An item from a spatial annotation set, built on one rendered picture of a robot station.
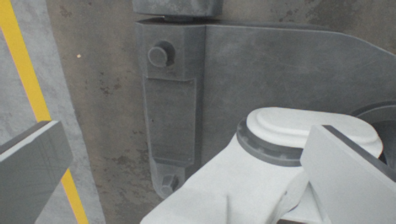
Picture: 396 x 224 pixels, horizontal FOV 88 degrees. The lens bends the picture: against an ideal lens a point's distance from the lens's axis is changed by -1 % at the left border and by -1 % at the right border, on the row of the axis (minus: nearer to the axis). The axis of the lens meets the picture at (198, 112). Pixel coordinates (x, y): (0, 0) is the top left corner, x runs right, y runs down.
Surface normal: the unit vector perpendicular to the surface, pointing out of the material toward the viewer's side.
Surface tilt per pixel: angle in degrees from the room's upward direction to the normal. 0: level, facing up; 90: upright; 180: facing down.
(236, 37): 0
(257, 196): 90
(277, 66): 0
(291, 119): 90
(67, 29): 0
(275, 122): 90
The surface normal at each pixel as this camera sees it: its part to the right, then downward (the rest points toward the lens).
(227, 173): 0.03, -0.88
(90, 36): -0.18, 0.48
